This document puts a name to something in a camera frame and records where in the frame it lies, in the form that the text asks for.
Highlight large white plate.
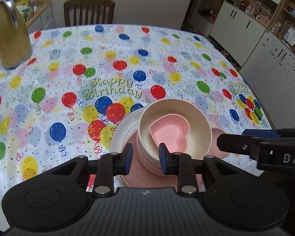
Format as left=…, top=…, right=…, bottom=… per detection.
left=110, top=107, right=150, bottom=185

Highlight white cupboard black handles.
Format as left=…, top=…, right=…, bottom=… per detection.
left=209, top=0, right=269, bottom=67

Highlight pink bear-shaped plate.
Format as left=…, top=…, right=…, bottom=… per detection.
left=120, top=127, right=231, bottom=190

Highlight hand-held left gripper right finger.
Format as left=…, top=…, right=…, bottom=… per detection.
left=158, top=143, right=241, bottom=197

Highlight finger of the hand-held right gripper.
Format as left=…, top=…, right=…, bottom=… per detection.
left=242, top=128, right=295, bottom=140
left=216, top=133, right=269, bottom=158

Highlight dark wooden chair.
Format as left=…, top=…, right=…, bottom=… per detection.
left=63, top=0, right=116, bottom=27

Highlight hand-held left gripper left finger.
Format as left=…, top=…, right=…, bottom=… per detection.
left=50, top=143, right=134, bottom=197

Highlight white cupboard with stickers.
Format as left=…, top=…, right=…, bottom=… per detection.
left=240, top=31, right=295, bottom=111

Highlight wooden top drawer cabinet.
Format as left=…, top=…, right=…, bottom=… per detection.
left=15, top=0, right=55, bottom=36

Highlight balloon print tablecloth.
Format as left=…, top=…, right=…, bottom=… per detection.
left=0, top=24, right=277, bottom=199

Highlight pink bowl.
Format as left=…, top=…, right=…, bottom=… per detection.
left=137, top=143, right=163, bottom=175

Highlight cream bowl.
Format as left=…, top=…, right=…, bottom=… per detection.
left=137, top=98, right=212, bottom=168

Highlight gold thermos jug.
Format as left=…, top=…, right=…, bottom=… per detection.
left=0, top=0, right=33, bottom=70

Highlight pink heart-shaped dish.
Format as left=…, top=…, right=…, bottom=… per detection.
left=149, top=114, right=190, bottom=153

